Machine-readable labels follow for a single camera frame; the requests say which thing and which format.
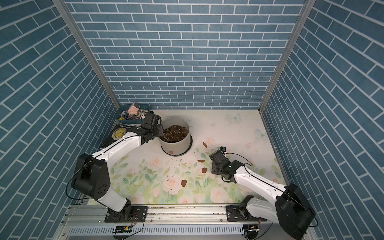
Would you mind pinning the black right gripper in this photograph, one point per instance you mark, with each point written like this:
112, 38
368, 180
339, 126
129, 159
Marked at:
213, 169

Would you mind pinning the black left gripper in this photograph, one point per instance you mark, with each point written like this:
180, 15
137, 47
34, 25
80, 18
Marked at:
161, 131

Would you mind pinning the white ceramic pot with soil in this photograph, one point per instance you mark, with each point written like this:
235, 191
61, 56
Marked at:
175, 130

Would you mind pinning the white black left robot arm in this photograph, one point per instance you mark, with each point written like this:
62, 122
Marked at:
92, 172

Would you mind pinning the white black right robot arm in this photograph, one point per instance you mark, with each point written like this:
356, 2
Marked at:
284, 205

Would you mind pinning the teal tray with clutter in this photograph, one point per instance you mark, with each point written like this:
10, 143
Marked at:
132, 113

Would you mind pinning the black book gold cover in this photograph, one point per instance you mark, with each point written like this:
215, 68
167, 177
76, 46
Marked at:
115, 135

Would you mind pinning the white vent grille strip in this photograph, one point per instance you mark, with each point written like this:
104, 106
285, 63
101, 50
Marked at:
163, 230

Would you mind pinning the left green circuit board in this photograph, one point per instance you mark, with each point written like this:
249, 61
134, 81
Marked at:
122, 230

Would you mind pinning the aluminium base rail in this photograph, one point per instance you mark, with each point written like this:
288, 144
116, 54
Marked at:
160, 214

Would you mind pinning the aluminium corner post left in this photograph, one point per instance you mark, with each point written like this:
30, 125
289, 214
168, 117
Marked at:
77, 34

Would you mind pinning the aluminium corner post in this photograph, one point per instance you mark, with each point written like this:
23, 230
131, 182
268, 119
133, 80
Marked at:
77, 34
303, 16

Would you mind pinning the aluminium corner post right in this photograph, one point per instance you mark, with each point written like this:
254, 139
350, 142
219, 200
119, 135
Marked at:
303, 16

